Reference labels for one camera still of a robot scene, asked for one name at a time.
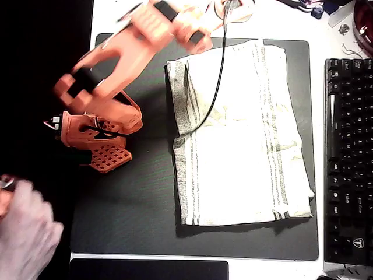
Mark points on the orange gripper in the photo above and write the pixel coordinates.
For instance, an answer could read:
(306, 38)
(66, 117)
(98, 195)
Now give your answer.
(236, 15)

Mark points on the white striped cloth towel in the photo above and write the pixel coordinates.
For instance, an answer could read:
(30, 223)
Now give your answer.
(239, 146)

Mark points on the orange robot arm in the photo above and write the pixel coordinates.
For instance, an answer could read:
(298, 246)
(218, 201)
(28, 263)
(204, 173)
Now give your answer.
(116, 64)

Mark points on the person's hand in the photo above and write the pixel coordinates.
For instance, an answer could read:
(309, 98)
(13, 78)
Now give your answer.
(26, 233)

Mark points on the white thread scrap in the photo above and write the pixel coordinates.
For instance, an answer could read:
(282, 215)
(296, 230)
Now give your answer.
(351, 52)

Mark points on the dark red bowl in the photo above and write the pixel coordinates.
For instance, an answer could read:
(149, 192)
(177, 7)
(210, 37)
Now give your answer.
(364, 26)

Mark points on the black desk mat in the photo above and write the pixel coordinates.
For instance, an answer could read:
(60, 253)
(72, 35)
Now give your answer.
(131, 204)

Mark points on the black keyboard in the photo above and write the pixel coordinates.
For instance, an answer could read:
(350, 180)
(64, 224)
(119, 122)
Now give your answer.
(349, 160)

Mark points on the orange gripper camera mount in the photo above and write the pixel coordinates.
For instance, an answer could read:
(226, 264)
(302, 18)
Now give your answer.
(236, 7)

